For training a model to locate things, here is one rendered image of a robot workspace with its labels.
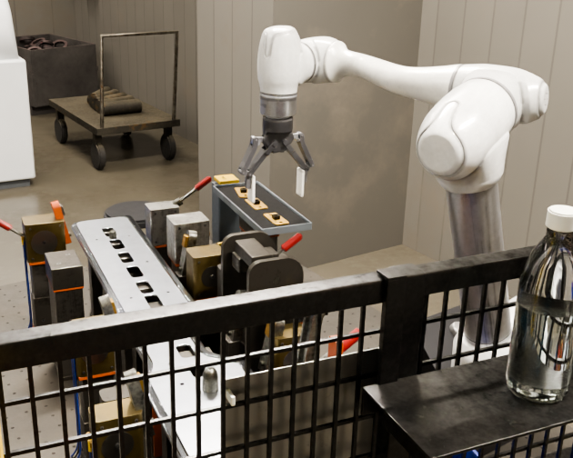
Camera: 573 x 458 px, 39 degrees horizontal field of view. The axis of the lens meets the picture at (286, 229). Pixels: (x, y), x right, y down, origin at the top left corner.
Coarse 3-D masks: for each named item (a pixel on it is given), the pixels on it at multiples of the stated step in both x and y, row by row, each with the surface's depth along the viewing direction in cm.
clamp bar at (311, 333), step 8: (304, 320) 152; (312, 320) 149; (304, 328) 153; (312, 328) 150; (304, 336) 153; (312, 336) 150; (304, 352) 154; (312, 352) 152; (304, 360) 152; (312, 360) 152
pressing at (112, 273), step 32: (96, 224) 246; (128, 224) 246; (96, 256) 223; (160, 256) 223; (128, 288) 205; (160, 288) 205; (160, 352) 176; (160, 384) 164; (192, 384) 164; (160, 416) 154; (192, 448) 144
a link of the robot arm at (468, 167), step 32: (448, 96) 150; (480, 96) 148; (448, 128) 144; (480, 128) 144; (448, 160) 145; (480, 160) 146; (448, 192) 157; (480, 192) 153; (480, 224) 157; (480, 288) 164
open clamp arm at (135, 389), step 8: (128, 384) 145; (136, 384) 145; (128, 392) 149; (136, 392) 146; (136, 400) 146; (136, 408) 147; (144, 408) 147; (144, 416) 148; (144, 432) 149; (152, 432) 150
